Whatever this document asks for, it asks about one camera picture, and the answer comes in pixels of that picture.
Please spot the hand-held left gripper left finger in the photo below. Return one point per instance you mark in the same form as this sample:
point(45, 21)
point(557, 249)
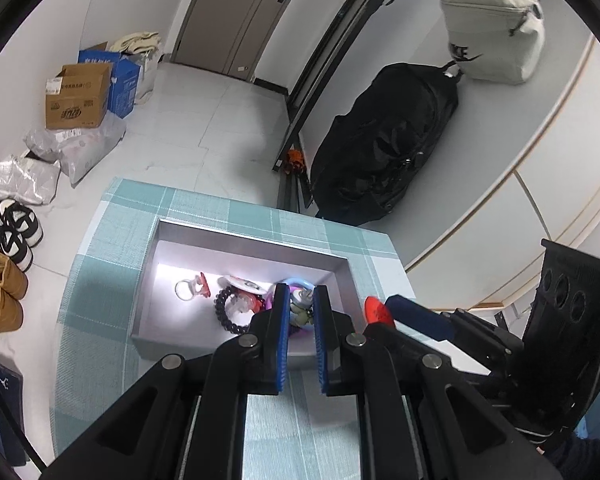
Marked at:
point(279, 350)

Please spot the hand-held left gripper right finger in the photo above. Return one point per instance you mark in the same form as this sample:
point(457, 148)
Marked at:
point(321, 350)

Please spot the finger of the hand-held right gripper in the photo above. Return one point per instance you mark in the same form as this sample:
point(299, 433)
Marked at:
point(420, 317)

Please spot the small cartoon figure toy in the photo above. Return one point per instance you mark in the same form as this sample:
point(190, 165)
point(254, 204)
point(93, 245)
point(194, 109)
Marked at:
point(301, 310)

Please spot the white round badge red print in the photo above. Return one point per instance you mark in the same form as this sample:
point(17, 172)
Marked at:
point(247, 285)

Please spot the grey rectangular tray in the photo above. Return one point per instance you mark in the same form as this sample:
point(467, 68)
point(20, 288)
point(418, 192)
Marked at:
point(180, 320)

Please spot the clear crystal trinket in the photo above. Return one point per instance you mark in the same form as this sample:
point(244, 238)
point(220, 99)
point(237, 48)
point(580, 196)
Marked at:
point(245, 305)

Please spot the black backpack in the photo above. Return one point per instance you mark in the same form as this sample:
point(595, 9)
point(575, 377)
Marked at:
point(380, 150)

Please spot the orange and black tool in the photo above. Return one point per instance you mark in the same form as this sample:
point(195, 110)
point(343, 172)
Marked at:
point(292, 160)

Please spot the teal checkered tablecloth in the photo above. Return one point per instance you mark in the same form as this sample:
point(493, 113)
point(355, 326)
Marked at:
point(105, 270)

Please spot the large grey plastic parcel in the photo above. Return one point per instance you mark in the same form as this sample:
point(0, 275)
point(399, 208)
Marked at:
point(87, 147)

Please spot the dark blue box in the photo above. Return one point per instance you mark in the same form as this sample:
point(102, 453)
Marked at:
point(2, 400)

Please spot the white canvas bag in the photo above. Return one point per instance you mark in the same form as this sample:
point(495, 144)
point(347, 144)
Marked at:
point(490, 30)

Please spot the blue cardboard box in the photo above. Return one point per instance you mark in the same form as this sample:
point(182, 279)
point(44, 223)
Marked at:
point(125, 87)

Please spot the small grey plastic parcel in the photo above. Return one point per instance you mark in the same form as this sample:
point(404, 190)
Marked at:
point(25, 180)

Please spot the brown cardboard box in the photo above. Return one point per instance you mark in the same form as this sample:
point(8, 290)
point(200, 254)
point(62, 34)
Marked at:
point(77, 100)

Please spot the beige tote bag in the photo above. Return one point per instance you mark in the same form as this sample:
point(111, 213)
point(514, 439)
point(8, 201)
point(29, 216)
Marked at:
point(142, 45)

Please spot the grey door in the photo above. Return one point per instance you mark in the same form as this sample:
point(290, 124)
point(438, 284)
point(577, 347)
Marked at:
point(230, 15)

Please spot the black metal door frame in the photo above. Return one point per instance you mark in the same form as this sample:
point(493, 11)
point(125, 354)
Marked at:
point(315, 70)

